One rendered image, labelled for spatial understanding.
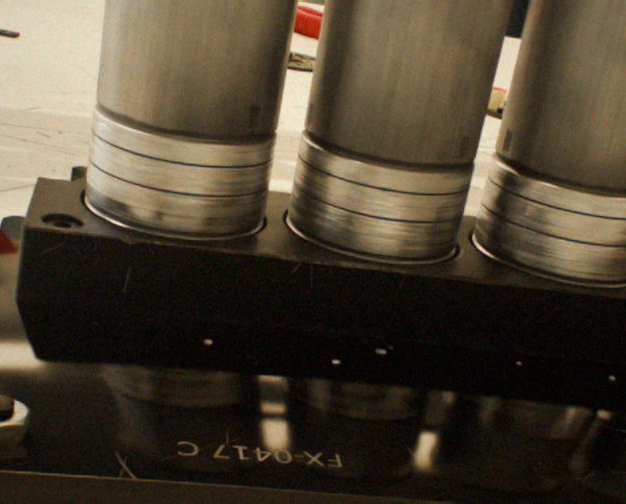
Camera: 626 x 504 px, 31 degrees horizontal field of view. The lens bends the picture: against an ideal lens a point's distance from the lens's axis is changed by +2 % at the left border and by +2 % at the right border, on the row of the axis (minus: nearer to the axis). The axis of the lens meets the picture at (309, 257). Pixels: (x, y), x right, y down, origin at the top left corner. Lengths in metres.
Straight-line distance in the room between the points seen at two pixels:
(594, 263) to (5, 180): 0.12
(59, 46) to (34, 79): 0.05
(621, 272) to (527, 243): 0.01
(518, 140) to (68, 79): 0.19
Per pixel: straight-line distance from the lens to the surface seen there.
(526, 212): 0.15
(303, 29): 0.48
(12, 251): 0.16
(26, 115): 0.28
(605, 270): 0.16
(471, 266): 0.15
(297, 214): 0.15
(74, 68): 0.34
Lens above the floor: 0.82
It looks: 19 degrees down
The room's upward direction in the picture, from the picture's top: 10 degrees clockwise
